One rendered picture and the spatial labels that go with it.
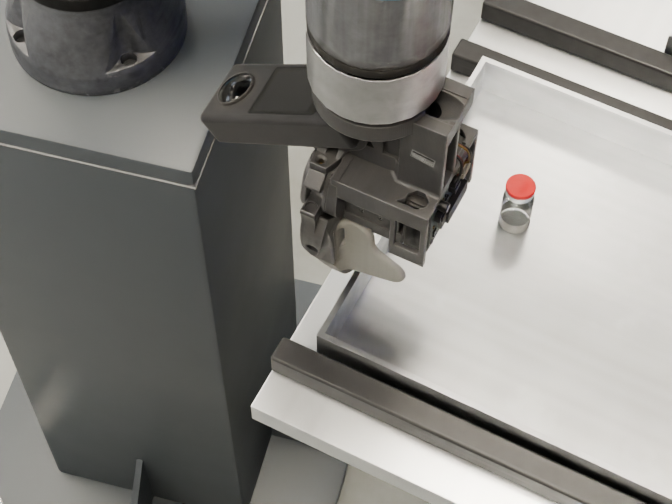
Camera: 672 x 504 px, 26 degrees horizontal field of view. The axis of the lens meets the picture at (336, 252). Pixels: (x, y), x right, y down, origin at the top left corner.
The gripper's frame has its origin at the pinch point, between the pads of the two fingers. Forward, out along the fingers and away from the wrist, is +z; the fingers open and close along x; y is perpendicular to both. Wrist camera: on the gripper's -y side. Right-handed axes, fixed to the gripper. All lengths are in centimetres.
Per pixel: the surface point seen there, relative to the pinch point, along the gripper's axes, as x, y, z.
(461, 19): 96, -27, 93
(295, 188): 56, -36, 93
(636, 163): 18.7, 14.6, 4.4
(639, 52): 26.9, 11.3, 2.7
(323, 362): -6.7, 2.1, 2.7
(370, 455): -10.4, 7.4, 4.7
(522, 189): 9.9, 8.8, -0.1
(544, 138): 17.7, 7.8, 4.5
